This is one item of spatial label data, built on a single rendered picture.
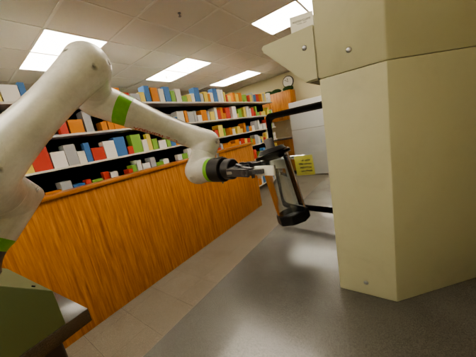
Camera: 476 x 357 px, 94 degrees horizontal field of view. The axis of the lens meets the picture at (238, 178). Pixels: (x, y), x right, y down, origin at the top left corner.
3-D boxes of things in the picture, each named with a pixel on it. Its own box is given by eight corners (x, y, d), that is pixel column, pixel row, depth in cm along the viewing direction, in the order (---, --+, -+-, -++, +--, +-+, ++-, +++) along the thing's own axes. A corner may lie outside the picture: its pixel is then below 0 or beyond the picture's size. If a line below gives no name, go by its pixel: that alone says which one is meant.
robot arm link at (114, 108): (62, 91, 70) (80, 65, 75) (71, 114, 81) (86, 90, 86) (124, 115, 76) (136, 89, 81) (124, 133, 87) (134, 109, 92)
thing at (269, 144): (293, 152, 70) (287, 132, 70) (280, 158, 63) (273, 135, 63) (269, 159, 76) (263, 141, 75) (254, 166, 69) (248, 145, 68)
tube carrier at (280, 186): (314, 207, 72) (295, 144, 70) (302, 222, 63) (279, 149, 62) (285, 212, 78) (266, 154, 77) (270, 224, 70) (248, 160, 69)
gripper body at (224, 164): (216, 161, 78) (237, 159, 73) (230, 156, 85) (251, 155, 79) (219, 182, 80) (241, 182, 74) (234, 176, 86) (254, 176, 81)
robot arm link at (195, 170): (195, 188, 96) (176, 178, 88) (202, 161, 100) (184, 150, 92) (219, 188, 88) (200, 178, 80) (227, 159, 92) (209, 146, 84)
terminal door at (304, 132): (353, 216, 77) (343, 95, 69) (278, 207, 98) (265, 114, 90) (353, 214, 77) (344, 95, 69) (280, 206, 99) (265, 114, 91)
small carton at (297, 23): (314, 46, 55) (312, 19, 54) (315, 40, 50) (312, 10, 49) (294, 52, 57) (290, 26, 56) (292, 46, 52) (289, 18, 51)
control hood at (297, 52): (349, 87, 68) (347, 52, 67) (319, 79, 43) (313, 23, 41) (312, 96, 75) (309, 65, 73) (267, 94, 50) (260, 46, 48)
